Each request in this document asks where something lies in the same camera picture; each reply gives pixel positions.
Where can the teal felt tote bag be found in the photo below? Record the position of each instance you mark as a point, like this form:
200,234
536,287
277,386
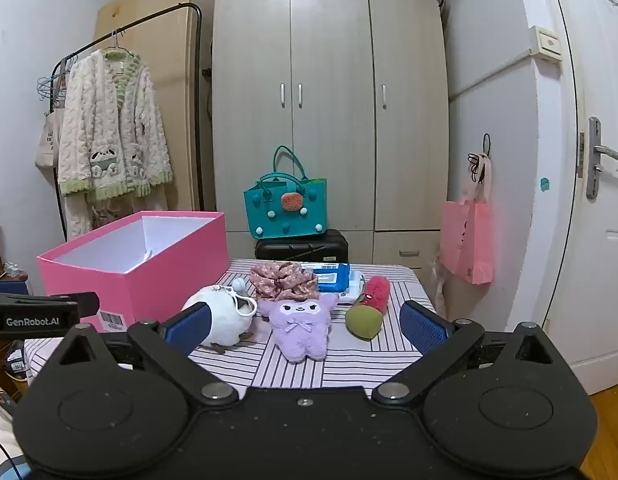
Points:
284,210

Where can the pink shopping bag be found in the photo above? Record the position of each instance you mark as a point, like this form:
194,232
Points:
466,240

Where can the canvas tote bag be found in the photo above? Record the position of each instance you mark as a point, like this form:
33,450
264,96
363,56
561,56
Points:
49,145

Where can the sneaker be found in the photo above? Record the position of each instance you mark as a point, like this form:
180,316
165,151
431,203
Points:
16,360

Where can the white wall switch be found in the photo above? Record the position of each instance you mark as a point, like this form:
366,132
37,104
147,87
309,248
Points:
549,44

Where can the pink cardboard box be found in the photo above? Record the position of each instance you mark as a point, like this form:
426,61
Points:
139,290

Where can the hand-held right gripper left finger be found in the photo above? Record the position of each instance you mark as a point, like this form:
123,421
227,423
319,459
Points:
189,327

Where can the red and green fluffy toy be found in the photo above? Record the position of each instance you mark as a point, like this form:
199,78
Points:
364,320

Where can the black suitcase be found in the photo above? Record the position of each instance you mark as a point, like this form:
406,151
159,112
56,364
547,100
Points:
299,250

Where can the blue wipes packet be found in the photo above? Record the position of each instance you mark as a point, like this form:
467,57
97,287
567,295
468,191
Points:
331,277

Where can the black clothes rack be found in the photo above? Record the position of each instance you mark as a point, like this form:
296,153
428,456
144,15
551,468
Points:
200,85

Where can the cream and green fleece robe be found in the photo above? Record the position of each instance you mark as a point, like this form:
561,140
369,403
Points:
114,125

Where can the purple plush toy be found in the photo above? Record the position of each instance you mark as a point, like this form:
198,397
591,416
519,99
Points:
299,325

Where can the white tissue packet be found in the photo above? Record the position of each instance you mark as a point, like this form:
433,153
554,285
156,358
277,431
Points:
356,287

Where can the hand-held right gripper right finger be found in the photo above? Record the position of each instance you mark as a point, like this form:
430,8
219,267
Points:
421,327

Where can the white door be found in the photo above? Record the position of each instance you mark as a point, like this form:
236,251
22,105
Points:
589,260

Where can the beige three-door wardrobe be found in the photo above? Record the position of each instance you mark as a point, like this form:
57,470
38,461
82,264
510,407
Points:
334,60

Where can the teal wall sticker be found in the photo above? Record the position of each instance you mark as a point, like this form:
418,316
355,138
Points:
544,184

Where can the white panda plush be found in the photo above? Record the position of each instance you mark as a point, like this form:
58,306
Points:
214,315

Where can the pink floral scrunchie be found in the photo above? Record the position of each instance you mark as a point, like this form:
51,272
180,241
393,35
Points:
284,280

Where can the striped tablecloth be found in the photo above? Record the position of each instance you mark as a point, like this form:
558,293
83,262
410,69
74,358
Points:
349,360

